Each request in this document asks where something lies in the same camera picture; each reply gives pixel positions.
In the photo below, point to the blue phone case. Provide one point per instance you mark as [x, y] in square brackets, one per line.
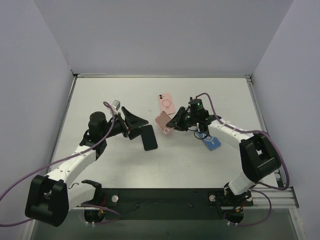
[212, 143]

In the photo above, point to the pink phone case on table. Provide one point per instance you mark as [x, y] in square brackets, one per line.
[166, 103]

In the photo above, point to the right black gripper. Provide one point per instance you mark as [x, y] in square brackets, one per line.
[184, 119]

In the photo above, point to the aluminium frame rail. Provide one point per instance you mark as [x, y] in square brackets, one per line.
[280, 199]

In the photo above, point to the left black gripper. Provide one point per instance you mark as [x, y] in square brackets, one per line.
[125, 125]

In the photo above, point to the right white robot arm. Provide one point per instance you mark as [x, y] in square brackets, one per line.
[259, 158]

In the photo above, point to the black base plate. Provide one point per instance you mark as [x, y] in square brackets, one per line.
[166, 204]

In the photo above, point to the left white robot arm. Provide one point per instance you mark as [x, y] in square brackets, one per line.
[52, 196]

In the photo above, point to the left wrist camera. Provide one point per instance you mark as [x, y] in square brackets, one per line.
[116, 104]

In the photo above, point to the black smartphone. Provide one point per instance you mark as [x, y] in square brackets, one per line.
[148, 137]

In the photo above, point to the pink phone case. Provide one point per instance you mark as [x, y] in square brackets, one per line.
[166, 103]
[162, 119]

